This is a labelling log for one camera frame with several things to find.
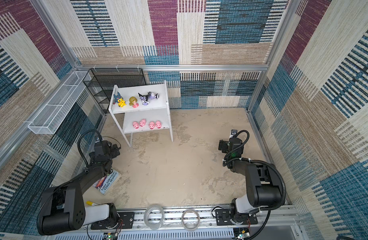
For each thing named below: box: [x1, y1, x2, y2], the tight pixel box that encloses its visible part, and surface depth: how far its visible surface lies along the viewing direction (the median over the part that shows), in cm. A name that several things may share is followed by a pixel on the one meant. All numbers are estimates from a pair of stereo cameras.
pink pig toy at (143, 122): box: [139, 118, 147, 127], surface depth 91 cm
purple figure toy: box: [148, 91, 160, 100], surface depth 80 cm
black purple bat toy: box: [138, 91, 152, 106], surface depth 76 cm
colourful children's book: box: [92, 169, 120, 196], surface depth 85 cm
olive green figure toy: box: [129, 96, 139, 108], surface depth 76 cm
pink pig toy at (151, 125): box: [148, 121, 155, 130], surface depth 91 cm
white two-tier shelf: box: [108, 80, 174, 148], surface depth 81 cm
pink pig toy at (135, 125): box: [132, 121, 140, 129], surface depth 91 cm
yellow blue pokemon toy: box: [113, 91, 127, 108], surface depth 76 cm
